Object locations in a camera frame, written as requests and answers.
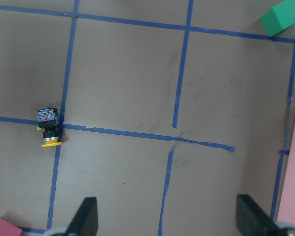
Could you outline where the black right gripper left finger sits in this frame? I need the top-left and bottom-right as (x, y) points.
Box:
(66, 197), (98, 236)

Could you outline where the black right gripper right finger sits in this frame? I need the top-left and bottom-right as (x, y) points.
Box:
(236, 194), (289, 236)

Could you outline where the yellow push button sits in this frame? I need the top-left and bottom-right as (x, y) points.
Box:
(36, 108), (62, 148)

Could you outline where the pink foam cube centre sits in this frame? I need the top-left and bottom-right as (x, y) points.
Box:
(0, 218), (22, 236)

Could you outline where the green foam cube far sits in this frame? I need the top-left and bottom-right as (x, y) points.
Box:
(260, 0), (295, 37)

